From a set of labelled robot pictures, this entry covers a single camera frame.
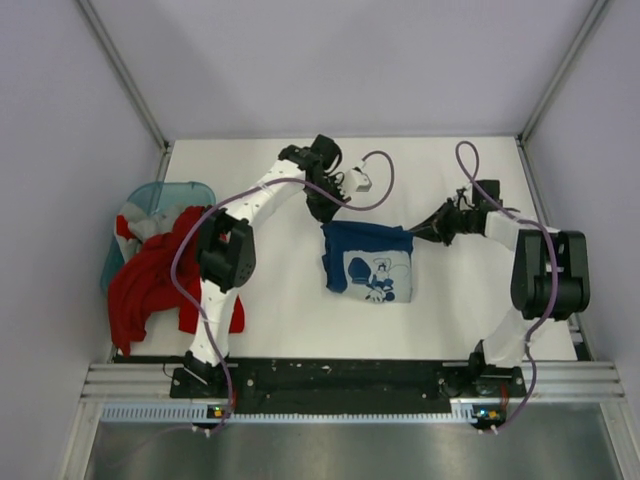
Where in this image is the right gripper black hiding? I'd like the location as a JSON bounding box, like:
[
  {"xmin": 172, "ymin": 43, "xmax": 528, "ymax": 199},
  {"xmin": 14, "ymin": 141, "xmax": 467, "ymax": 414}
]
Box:
[{"xmin": 409, "ymin": 198, "xmax": 478, "ymax": 247}]

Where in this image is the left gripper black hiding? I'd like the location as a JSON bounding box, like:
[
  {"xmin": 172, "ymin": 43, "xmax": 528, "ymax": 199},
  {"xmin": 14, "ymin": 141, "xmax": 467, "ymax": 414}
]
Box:
[{"xmin": 303, "ymin": 176, "xmax": 349, "ymax": 225}]

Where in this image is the blue t shirt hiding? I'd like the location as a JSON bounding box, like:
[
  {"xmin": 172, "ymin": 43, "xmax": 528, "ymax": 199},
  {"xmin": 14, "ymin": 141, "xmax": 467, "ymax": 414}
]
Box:
[{"xmin": 321, "ymin": 221, "xmax": 413, "ymax": 304}]

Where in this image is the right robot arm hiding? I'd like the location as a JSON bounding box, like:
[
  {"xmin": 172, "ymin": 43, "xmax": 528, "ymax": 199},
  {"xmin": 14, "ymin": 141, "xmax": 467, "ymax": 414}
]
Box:
[{"xmin": 410, "ymin": 180, "xmax": 590, "ymax": 396}]

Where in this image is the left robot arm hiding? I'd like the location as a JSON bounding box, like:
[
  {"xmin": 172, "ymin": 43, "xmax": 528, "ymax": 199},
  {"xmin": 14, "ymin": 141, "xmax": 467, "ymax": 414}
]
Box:
[{"xmin": 184, "ymin": 135, "xmax": 348, "ymax": 397}]

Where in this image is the teal plastic basket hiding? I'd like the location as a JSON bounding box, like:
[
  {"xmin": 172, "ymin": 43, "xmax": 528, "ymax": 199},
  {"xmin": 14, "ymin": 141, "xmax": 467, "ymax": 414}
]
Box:
[{"xmin": 100, "ymin": 182, "xmax": 216, "ymax": 293}]

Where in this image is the red t shirt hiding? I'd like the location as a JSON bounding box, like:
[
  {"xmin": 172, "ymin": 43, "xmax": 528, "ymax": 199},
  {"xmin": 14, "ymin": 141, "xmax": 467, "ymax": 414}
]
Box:
[{"xmin": 106, "ymin": 204, "xmax": 247, "ymax": 357}]

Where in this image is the grey white t shirt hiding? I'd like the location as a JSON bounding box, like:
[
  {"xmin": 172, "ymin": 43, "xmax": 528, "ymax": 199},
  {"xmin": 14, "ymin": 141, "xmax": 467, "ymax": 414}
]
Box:
[{"xmin": 114, "ymin": 202, "xmax": 184, "ymax": 247}]

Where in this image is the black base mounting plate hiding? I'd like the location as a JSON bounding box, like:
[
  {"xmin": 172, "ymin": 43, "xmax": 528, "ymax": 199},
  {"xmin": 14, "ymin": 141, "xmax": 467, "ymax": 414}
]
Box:
[{"xmin": 169, "ymin": 355, "xmax": 525, "ymax": 414}]

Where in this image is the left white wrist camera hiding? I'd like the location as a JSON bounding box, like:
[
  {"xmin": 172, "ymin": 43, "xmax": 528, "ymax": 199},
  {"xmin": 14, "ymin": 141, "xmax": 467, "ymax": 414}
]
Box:
[{"xmin": 339, "ymin": 167, "xmax": 372, "ymax": 198}]

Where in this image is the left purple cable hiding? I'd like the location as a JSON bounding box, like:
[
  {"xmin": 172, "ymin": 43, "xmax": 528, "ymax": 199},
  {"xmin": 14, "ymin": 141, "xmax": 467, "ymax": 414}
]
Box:
[{"xmin": 169, "ymin": 150, "xmax": 397, "ymax": 433}]

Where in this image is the white slotted cable duct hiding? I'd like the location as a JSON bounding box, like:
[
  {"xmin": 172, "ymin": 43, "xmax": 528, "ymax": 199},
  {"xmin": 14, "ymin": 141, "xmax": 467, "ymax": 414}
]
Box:
[{"xmin": 100, "ymin": 402, "xmax": 505, "ymax": 426}]

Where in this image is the left aluminium frame post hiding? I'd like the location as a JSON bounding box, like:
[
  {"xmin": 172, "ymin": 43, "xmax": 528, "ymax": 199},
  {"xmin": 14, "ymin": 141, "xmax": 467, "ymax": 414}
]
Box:
[{"xmin": 73, "ymin": 0, "xmax": 170, "ymax": 152}]

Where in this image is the aluminium frame post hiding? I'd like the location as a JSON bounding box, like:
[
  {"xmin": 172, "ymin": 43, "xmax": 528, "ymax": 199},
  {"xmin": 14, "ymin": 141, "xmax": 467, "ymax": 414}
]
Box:
[
  {"xmin": 73, "ymin": 0, "xmax": 170, "ymax": 152},
  {"xmin": 517, "ymin": 0, "xmax": 614, "ymax": 149}
]

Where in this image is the front aluminium frame rail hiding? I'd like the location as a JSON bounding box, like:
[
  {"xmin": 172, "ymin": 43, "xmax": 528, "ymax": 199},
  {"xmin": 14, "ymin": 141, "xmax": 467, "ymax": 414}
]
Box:
[{"xmin": 81, "ymin": 361, "xmax": 626, "ymax": 403}]

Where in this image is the right aluminium frame post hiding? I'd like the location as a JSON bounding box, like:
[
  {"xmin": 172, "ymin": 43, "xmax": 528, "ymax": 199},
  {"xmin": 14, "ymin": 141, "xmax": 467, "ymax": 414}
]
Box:
[{"xmin": 517, "ymin": 0, "xmax": 614, "ymax": 149}]

